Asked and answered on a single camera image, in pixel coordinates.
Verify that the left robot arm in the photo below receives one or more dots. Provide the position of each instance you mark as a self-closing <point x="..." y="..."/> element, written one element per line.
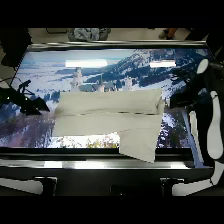
<point x="9" y="96"/>

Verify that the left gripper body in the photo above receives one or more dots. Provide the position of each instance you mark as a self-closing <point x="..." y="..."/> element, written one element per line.
<point x="34" y="106"/>

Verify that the person's legs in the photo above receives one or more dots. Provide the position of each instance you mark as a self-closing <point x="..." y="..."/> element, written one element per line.
<point x="168" y="33"/>

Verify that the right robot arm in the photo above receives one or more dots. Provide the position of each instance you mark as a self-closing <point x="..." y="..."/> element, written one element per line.
<point x="215" y="128"/>

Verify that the silver frame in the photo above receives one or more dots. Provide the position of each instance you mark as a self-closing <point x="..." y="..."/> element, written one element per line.
<point x="100" y="164"/>

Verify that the heap of clothes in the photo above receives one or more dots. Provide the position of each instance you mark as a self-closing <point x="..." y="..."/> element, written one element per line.
<point x="87" y="34"/>

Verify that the beige garment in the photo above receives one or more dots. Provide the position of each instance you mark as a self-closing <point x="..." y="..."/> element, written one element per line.
<point x="110" y="113"/>

